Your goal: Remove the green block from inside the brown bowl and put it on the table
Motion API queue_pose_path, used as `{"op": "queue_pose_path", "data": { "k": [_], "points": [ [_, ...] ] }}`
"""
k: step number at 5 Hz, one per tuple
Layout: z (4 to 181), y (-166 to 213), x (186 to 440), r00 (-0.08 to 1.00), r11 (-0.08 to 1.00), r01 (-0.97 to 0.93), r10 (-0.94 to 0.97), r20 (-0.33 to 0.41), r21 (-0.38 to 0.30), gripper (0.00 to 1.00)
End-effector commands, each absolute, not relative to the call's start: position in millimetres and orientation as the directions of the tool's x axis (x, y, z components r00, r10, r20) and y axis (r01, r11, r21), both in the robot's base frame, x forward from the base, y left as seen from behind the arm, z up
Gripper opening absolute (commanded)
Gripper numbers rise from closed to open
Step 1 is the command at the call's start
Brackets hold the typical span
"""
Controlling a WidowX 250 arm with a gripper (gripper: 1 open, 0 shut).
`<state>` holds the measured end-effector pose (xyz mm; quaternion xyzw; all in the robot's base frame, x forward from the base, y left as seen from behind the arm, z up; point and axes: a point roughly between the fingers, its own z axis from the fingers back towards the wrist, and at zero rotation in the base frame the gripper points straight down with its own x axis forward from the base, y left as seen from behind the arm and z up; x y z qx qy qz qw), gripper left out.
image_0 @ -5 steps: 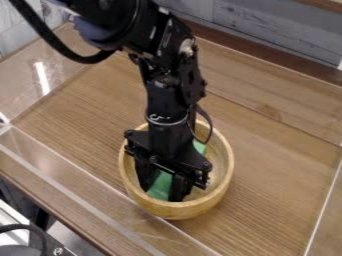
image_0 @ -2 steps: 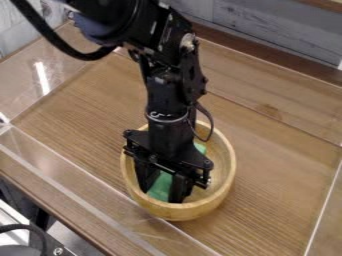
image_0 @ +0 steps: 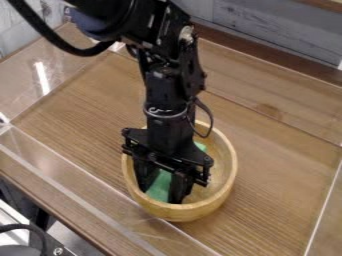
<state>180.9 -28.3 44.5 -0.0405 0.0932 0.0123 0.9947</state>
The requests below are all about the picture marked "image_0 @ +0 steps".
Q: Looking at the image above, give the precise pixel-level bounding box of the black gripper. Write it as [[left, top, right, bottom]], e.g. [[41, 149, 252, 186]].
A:
[[120, 111, 215, 205]]

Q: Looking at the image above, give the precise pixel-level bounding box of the clear acrylic tray wall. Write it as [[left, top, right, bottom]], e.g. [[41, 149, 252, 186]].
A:
[[0, 125, 221, 256]]

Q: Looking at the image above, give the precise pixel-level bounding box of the black metal table frame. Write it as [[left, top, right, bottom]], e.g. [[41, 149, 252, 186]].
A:
[[0, 179, 105, 256]]

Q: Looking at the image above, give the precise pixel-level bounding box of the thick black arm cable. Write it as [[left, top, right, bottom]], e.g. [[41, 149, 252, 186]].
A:
[[5, 0, 116, 57]]

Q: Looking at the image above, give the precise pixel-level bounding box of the green rectangular block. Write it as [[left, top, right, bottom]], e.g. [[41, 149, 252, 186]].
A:
[[144, 141, 208, 203]]

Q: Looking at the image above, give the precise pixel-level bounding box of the black cable bottom left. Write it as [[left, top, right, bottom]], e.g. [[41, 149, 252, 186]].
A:
[[0, 223, 48, 256]]

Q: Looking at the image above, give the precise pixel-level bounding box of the brown wooden bowl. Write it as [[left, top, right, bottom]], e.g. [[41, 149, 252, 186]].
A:
[[121, 128, 237, 222]]

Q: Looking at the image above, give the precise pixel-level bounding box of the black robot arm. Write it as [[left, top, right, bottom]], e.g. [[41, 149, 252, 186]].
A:
[[64, 0, 213, 204]]

